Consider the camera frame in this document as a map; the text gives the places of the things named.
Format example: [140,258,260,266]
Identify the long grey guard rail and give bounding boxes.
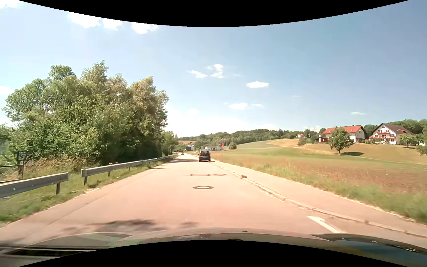
[81,155,176,185]

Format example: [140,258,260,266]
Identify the grass and stubble field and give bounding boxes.
[210,139,427,229]

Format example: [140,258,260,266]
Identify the wooded hill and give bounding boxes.
[178,129,327,150]

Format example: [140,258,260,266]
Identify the car's own bonnet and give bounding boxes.
[0,227,427,267]

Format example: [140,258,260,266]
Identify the group of tall trees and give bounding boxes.
[0,61,179,166]

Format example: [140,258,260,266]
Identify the road markings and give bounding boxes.
[307,215,342,234]

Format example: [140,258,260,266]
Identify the round lone tree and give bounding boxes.
[328,127,354,155]

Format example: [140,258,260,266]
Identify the grey paved footpath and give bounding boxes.
[207,159,427,242]

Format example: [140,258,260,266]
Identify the short grey guard rail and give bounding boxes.
[0,172,69,205]

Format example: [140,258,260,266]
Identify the small dark sign on post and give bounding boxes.
[16,151,27,175]

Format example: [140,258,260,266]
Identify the grass verge with guard rails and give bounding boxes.
[0,156,177,239]

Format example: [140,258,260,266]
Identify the white house with brown roof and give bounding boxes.
[369,123,415,145]

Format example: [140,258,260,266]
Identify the white house with red roof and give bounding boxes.
[318,125,367,144]

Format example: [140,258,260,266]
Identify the grey asphalt road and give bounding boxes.
[0,154,427,256]

